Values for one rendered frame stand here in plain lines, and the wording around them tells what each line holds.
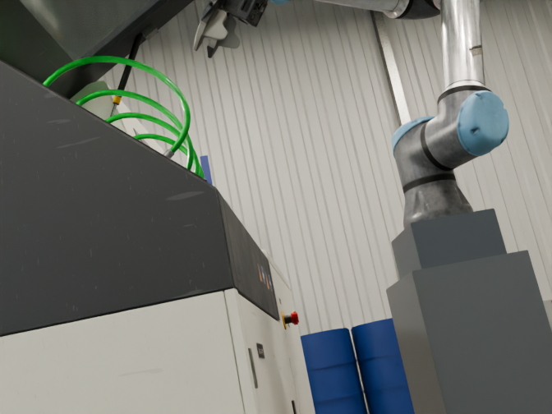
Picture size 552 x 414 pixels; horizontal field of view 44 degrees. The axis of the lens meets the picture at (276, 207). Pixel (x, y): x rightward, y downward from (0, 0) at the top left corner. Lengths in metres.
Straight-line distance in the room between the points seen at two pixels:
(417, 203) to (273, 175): 6.89
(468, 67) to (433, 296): 0.48
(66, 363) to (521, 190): 8.12
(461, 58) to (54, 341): 0.97
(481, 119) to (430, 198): 0.19
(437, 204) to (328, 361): 4.71
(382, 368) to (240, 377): 5.18
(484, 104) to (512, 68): 8.15
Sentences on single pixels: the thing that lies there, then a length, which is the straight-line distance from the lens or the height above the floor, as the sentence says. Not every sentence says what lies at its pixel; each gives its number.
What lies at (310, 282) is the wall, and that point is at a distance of 8.00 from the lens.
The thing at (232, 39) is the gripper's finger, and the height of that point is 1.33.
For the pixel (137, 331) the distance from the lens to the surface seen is 1.06.
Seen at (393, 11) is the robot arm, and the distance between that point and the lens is 1.70.
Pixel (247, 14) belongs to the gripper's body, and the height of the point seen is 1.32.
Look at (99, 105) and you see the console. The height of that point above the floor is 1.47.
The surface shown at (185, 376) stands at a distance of 1.04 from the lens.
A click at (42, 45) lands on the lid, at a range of 1.80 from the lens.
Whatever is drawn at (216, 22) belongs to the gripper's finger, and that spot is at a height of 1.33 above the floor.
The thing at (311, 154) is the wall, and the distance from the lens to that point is 8.45.
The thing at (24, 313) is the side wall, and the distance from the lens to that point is 1.13.
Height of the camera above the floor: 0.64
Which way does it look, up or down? 15 degrees up
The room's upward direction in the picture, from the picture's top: 11 degrees counter-clockwise
